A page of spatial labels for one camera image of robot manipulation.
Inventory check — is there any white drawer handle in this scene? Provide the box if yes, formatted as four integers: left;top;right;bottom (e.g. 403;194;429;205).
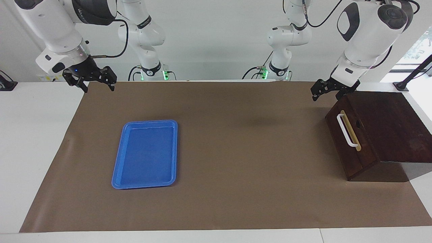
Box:
336;113;359;148

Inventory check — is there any wooden drawer with dark front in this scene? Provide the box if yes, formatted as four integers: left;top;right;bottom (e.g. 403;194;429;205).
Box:
325;96;377;171

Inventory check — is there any dark wooden drawer cabinet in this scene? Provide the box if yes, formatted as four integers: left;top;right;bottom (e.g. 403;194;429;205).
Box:
325;90;432;183

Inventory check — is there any blue plastic tray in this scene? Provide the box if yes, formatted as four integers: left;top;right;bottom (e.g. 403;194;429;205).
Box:
111;120;178;190

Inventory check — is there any bright window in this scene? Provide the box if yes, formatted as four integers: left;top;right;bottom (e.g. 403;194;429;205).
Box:
395;27;432;73

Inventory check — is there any brown paper table mat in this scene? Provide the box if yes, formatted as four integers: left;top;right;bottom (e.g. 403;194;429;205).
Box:
19;80;432;233

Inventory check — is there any black right base cable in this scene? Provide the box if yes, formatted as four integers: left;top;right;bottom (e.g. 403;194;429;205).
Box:
128;65;143;81

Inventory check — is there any black base cable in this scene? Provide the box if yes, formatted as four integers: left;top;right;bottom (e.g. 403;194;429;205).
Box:
242;51;273;80
128;65;143;81

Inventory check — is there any white wall socket box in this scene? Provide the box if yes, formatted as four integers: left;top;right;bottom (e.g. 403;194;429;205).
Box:
36;66;68;82

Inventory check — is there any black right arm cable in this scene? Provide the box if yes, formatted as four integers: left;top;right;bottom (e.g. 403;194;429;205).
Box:
92;19;130;59

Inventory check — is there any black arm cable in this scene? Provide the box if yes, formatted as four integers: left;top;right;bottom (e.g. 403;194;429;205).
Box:
302;0;395;68
92;19;130;59

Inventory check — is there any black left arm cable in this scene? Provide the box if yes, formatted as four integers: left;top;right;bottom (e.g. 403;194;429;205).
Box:
302;0;395;68

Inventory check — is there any black left base cable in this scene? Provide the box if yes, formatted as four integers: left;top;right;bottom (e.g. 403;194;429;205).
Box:
242;51;273;80

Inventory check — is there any black camera stand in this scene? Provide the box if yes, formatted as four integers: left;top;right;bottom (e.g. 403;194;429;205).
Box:
393;54;432;91

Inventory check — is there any black clamp mount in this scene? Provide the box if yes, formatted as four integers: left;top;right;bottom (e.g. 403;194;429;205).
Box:
0;70;18;91

